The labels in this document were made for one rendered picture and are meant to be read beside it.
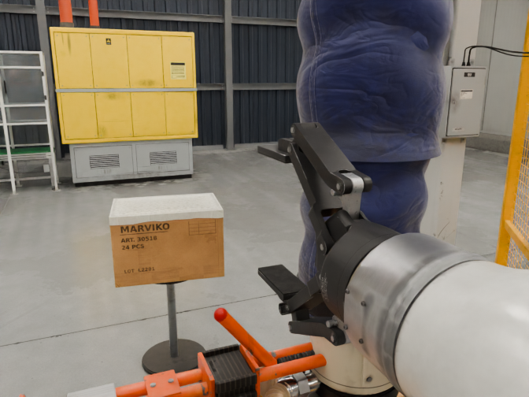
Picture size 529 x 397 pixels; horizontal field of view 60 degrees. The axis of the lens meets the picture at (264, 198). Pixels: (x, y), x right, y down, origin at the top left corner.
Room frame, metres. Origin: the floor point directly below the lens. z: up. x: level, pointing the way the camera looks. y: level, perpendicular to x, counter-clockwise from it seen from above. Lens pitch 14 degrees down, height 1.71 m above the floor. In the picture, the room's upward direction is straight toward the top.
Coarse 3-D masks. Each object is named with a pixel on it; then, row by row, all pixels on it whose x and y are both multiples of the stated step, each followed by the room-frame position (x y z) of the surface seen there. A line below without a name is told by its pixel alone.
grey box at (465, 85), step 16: (448, 80) 1.97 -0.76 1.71; (464, 80) 1.99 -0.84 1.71; (480, 80) 2.02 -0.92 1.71; (448, 96) 1.96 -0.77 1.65; (464, 96) 1.99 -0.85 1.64; (480, 96) 2.03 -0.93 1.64; (448, 112) 1.97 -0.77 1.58; (464, 112) 2.00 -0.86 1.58; (480, 112) 2.03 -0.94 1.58; (448, 128) 1.96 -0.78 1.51; (464, 128) 2.00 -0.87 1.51
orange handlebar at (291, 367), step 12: (288, 348) 0.74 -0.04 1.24; (300, 348) 0.74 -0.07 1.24; (312, 348) 0.75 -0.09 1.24; (276, 360) 0.72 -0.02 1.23; (300, 360) 0.70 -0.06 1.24; (312, 360) 0.71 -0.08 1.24; (324, 360) 0.71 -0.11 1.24; (168, 372) 0.66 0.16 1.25; (192, 372) 0.67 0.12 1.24; (264, 372) 0.67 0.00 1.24; (276, 372) 0.68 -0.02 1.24; (288, 372) 0.68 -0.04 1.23; (300, 372) 0.70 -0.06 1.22; (132, 384) 0.64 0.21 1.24; (144, 384) 0.64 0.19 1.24; (156, 384) 0.63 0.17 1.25; (168, 384) 0.63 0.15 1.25; (180, 384) 0.66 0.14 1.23; (204, 384) 0.64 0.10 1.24; (120, 396) 0.62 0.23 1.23; (132, 396) 0.63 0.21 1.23; (156, 396) 0.60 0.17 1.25; (168, 396) 0.61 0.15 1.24; (180, 396) 0.62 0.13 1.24; (192, 396) 0.62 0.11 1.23; (204, 396) 0.63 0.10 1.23
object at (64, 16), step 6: (60, 0) 7.59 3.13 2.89; (66, 0) 7.60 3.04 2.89; (90, 0) 8.04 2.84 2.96; (96, 0) 8.10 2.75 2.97; (60, 6) 7.59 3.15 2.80; (66, 6) 7.60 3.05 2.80; (90, 6) 8.05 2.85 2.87; (96, 6) 8.08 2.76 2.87; (60, 12) 7.60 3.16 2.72; (66, 12) 7.59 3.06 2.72; (90, 12) 8.05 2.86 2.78; (96, 12) 8.07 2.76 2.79; (60, 18) 7.62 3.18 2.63; (66, 18) 7.59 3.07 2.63; (90, 18) 8.06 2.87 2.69; (96, 18) 8.07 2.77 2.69; (96, 24) 8.06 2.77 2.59
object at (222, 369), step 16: (208, 352) 0.71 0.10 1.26; (224, 352) 0.72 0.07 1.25; (240, 352) 0.72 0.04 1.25; (208, 368) 0.65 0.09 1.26; (224, 368) 0.67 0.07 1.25; (240, 368) 0.67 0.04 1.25; (256, 368) 0.65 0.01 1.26; (208, 384) 0.63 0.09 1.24; (224, 384) 0.62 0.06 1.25; (240, 384) 0.63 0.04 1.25; (256, 384) 0.65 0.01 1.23
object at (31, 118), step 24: (0, 72) 6.93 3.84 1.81; (24, 72) 7.06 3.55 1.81; (0, 96) 6.90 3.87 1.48; (24, 96) 7.04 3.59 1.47; (48, 96) 7.68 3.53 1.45; (0, 120) 6.90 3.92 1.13; (24, 120) 7.02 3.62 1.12; (48, 120) 7.13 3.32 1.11; (0, 144) 7.40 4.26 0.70; (24, 144) 7.52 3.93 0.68; (48, 144) 7.65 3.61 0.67
